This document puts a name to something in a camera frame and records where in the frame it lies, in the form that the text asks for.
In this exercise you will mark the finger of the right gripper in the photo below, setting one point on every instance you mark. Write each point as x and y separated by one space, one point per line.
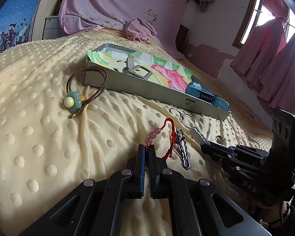
217 152

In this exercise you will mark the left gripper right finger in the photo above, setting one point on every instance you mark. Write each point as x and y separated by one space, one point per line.
155 167

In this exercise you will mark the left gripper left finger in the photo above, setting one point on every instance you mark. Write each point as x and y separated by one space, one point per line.
139 173

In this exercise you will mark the white hair clip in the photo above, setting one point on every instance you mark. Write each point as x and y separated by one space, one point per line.
195 133

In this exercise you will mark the person's right hand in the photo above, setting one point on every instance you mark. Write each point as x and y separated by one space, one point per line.
278 219

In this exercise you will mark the pink right curtain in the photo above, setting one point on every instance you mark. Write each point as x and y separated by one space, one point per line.
278 81

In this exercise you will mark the pink curtain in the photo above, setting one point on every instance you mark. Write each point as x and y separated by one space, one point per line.
262 45
278 81

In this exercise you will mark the yellow dotted blanket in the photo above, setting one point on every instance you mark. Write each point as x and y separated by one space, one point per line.
44 154

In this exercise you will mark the pink left curtain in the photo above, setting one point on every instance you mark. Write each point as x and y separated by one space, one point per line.
262 45

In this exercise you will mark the pink crumpled towel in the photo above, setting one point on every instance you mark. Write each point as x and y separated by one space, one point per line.
139 30

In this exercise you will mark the grey drawer cabinet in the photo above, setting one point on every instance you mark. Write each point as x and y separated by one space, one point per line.
52 28

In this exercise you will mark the pink hanging sheet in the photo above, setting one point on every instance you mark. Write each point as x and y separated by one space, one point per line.
164 15

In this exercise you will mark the wooden wardrobe panel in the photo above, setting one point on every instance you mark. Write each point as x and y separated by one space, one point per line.
44 9

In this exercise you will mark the blue cartoon wardrobe cover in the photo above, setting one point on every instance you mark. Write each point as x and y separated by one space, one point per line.
16 18

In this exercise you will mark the dark board at wall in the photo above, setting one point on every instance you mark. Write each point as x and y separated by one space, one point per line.
181 38

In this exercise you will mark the brown window frame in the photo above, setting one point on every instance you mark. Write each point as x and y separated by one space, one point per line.
249 22

